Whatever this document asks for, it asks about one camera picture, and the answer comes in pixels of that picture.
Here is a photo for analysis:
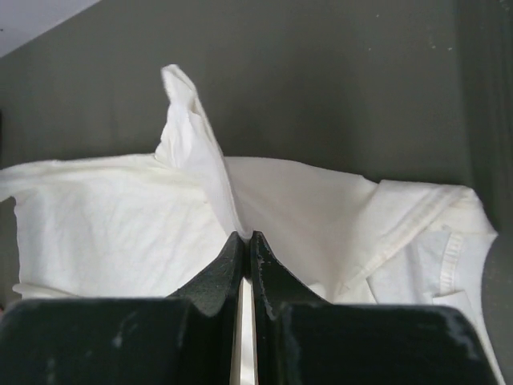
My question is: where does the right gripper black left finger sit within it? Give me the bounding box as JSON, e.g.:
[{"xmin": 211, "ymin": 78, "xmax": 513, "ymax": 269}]
[{"xmin": 1, "ymin": 234, "xmax": 244, "ymax": 384}]

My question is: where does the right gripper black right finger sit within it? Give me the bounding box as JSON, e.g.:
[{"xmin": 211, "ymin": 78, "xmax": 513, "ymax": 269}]
[{"xmin": 248, "ymin": 232, "xmax": 496, "ymax": 384}]

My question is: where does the white t shirt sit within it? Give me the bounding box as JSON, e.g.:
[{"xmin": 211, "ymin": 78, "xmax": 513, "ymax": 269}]
[{"xmin": 1, "ymin": 65, "xmax": 503, "ymax": 383}]

